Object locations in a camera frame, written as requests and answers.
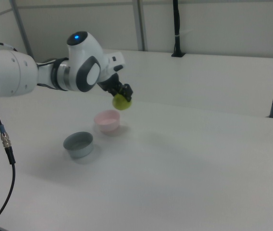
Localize green pear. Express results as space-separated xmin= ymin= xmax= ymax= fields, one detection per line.
xmin=112 ymin=93 xmax=134 ymax=112

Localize grey bowl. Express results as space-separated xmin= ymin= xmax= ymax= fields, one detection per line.
xmin=62 ymin=131 xmax=95 ymax=160

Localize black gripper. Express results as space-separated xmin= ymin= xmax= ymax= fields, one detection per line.
xmin=97 ymin=73 xmax=134 ymax=101

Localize pink bowl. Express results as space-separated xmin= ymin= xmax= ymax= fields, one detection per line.
xmin=93 ymin=109 xmax=121 ymax=135

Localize black camera pole with clamp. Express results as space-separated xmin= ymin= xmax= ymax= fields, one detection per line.
xmin=171 ymin=0 xmax=186 ymax=58

